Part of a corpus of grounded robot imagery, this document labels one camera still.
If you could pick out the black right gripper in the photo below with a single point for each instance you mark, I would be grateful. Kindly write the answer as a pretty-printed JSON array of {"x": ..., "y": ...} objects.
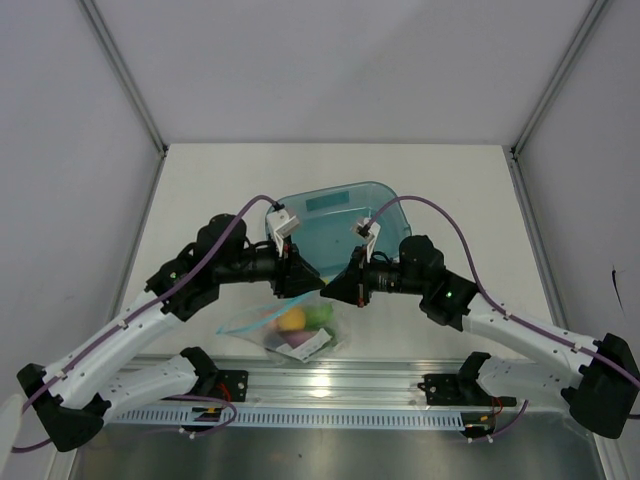
[{"x": 352, "y": 285}]

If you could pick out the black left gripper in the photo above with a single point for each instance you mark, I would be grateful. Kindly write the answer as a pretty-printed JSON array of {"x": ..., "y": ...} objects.
[{"x": 293, "y": 275}]

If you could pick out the light green cucumber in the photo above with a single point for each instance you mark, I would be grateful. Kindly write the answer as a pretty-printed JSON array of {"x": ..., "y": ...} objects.
[{"x": 318, "y": 315}]

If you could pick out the blue translucent plastic basin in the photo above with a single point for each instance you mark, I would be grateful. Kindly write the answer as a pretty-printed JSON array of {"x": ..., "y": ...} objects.
[{"x": 327, "y": 217}]

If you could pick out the orange fruit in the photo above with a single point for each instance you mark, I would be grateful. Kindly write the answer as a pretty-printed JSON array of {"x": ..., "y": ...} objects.
[{"x": 292, "y": 320}]

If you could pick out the clear zip top bag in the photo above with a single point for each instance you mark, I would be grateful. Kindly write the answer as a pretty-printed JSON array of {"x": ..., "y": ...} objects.
[{"x": 252, "y": 325}]

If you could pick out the pink egg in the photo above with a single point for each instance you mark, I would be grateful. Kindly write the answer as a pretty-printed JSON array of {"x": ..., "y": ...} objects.
[{"x": 274, "y": 324}]

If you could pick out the purple eggplant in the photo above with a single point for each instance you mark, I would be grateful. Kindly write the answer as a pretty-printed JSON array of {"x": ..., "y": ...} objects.
[{"x": 291, "y": 339}]

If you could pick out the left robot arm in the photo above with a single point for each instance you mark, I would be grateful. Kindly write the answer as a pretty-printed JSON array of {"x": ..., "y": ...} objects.
[{"x": 76, "y": 396}]

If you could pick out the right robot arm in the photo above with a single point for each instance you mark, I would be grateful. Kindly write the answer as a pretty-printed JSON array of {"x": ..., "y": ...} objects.
[{"x": 596, "y": 381}]

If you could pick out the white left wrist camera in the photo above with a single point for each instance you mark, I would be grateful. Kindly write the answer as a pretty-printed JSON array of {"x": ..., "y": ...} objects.
[{"x": 280, "y": 225}]

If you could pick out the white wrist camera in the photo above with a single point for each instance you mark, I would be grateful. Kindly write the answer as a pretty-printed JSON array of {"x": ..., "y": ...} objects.
[
  {"x": 368, "y": 231},
  {"x": 280, "y": 225}
]

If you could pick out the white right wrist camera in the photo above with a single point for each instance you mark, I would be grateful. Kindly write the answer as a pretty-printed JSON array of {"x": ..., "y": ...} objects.
[{"x": 368, "y": 231}]

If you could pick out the aluminium mounting rail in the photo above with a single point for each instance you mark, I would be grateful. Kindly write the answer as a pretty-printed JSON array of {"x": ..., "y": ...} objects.
[{"x": 353, "y": 384}]

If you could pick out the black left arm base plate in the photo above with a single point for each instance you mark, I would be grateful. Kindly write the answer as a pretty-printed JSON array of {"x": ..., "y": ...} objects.
[{"x": 229, "y": 385}]

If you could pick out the slotted cable duct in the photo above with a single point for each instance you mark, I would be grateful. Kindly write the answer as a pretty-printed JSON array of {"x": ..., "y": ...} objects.
[{"x": 191, "y": 415}]

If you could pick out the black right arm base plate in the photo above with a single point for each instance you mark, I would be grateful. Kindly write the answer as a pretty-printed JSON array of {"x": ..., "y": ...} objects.
[{"x": 450, "y": 390}]

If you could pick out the left aluminium frame post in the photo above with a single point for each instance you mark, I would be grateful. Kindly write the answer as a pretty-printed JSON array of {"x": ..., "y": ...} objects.
[{"x": 121, "y": 71}]

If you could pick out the aluminium frame post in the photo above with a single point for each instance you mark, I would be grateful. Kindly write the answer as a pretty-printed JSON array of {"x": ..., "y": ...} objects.
[
  {"x": 121, "y": 71},
  {"x": 567, "y": 62}
]

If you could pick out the right aluminium frame post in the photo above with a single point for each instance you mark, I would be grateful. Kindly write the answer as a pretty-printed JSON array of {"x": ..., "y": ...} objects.
[{"x": 567, "y": 62}]

